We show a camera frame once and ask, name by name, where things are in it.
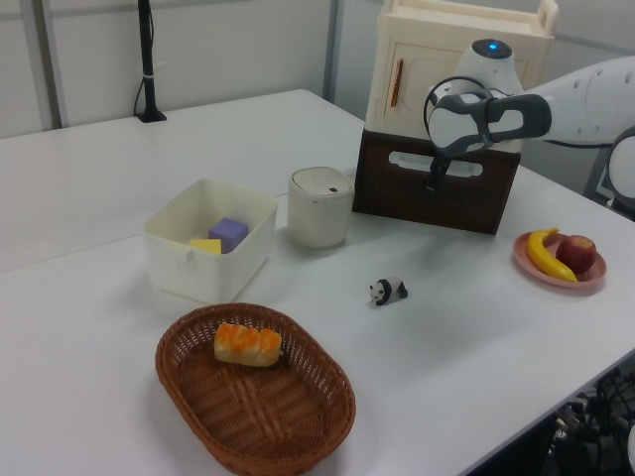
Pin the pink plate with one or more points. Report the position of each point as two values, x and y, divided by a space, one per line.
593 280

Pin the black white panda figurine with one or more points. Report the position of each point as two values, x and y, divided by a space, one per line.
389 291

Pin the cream desktop trash can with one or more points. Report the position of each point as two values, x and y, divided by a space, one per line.
320 218

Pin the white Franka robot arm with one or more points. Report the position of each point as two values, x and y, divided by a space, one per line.
496 67

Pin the yellow cube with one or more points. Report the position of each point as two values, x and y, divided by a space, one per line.
206 246

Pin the orange glazed bread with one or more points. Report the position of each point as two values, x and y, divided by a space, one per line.
245 344

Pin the cream plastic storage box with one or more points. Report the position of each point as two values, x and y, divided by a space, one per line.
436 30

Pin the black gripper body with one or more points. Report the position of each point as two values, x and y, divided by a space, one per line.
439 171

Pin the cream open plastic bin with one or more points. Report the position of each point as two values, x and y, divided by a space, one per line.
198 275

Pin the brown wicker basket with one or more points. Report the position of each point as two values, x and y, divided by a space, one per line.
278 411

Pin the purple cube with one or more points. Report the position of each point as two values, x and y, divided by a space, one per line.
228 233

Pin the dark brown wooden cabinet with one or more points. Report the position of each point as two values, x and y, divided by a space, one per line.
446 213

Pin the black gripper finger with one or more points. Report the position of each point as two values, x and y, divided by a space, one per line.
431 190

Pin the red apple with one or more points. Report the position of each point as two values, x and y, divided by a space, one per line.
578 253

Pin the yellow banana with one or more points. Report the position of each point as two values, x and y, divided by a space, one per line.
541 255

